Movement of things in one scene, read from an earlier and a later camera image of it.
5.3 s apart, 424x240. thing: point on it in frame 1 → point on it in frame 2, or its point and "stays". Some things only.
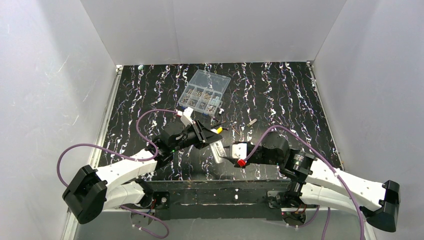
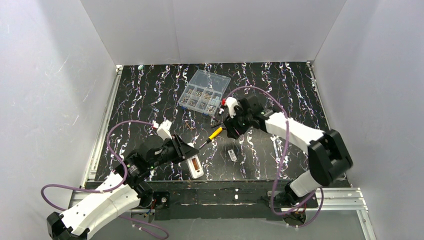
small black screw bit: x=213 y=126 stays
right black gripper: x=228 y=151 → x=234 y=124
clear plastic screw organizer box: x=204 y=93 stays
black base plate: x=219 y=200 stays
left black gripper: x=201 y=135 → x=180 y=149
